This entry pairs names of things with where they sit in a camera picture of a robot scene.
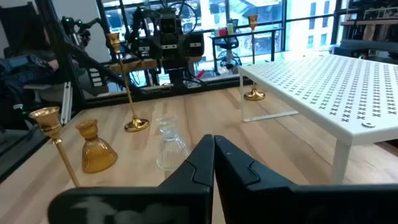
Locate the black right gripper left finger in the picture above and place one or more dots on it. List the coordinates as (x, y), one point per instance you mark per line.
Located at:
(174, 202)

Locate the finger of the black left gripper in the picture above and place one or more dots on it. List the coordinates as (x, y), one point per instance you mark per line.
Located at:
(196, 49)
(144, 54)

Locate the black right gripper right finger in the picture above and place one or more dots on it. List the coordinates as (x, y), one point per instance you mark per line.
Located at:
(280, 205)

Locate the clear glass candle holder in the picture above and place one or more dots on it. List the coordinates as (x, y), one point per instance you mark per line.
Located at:
(169, 149)

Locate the brass candlestick holder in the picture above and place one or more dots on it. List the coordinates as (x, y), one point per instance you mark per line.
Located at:
(136, 124)
(254, 95)
(46, 119)

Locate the amber glass candle holder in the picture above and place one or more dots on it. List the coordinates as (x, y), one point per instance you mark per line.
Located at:
(96, 155)

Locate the black background robot arm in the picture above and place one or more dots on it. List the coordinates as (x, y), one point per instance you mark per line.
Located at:
(79, 29)

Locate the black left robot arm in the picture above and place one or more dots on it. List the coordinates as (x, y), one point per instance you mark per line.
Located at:
(178, 79)

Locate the brown wooden board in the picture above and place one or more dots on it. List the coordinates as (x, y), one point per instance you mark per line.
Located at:
(133, 65)

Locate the red container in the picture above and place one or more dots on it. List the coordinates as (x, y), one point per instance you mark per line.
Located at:
(222, 32)

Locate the black office chair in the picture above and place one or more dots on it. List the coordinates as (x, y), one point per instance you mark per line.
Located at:
(229, 43)

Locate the green cup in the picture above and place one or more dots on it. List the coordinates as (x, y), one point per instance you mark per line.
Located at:
(230, 28)

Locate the black desk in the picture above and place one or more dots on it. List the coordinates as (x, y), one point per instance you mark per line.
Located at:
(248, 31)

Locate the white extrusion bar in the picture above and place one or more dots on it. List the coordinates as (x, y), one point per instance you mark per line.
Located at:
(66, 102)

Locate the person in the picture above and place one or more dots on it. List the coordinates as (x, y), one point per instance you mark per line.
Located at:
(31, 40)

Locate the white perforated metal shelf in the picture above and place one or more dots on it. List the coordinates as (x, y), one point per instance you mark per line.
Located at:
(326, 87)

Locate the wooden storage rack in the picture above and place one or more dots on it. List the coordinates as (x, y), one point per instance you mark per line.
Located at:
(370, 23)

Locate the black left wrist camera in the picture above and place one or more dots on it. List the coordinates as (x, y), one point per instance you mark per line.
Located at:
(168, 25)

